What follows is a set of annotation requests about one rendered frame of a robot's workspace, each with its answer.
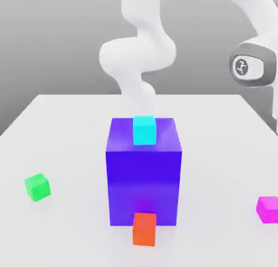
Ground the large blue box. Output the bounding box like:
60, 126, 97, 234
105, 117, 182, 227

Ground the small green cube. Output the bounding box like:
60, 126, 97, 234
24, 173, 52, 202

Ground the small magenta cube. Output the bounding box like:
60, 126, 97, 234
255, 196, 278, 225

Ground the small cyan cube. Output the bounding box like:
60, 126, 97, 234
132, 116, 157, 146

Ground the small orange cube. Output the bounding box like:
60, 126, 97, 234
132, 212, 157, 247

